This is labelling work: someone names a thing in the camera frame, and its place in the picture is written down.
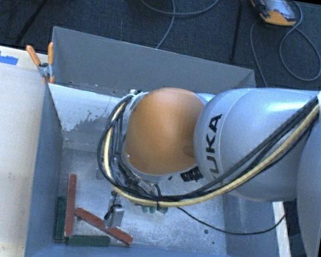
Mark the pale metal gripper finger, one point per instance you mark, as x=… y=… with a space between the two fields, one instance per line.
x=117 y=216
x=113 y=198

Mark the red-brown flat block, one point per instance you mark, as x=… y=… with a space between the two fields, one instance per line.
x=71 y=201
x=93 y=220

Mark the dark green flat block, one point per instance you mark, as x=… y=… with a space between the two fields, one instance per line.
x=88 y=241
x=60 y=221

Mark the grey metal bin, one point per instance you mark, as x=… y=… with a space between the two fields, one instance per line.
x=161 y=232

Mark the black cylinder on white bracket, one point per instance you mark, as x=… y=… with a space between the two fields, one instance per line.
x=191 y=175

